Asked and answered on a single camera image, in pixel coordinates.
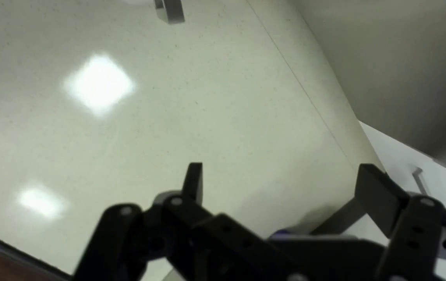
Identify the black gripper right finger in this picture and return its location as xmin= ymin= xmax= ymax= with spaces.
xmin=354 ymin=163 xmax=446 ymax=281

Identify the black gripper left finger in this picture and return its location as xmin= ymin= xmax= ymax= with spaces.
xmin=70 ymin=161 xmax=300 ymax=281

